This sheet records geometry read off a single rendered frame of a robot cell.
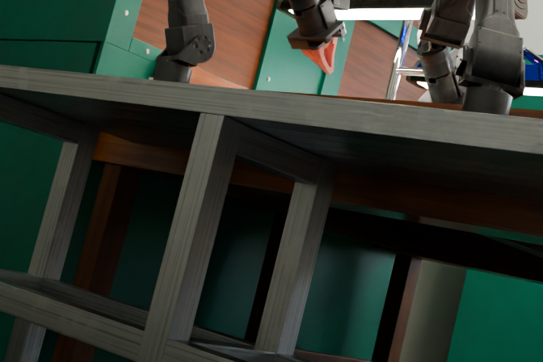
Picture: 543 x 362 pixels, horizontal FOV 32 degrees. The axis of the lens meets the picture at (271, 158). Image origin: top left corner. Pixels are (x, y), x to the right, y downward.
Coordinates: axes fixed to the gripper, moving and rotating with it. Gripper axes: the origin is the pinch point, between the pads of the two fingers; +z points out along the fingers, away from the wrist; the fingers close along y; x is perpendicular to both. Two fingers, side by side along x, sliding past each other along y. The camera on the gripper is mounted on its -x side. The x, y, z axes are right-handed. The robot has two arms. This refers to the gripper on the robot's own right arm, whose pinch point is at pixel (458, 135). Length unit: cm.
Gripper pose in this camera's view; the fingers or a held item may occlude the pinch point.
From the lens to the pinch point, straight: 187.4
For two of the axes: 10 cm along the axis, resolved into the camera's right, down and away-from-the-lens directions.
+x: -6.1, 5.8, -5.5
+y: -7.2, -1.0, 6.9
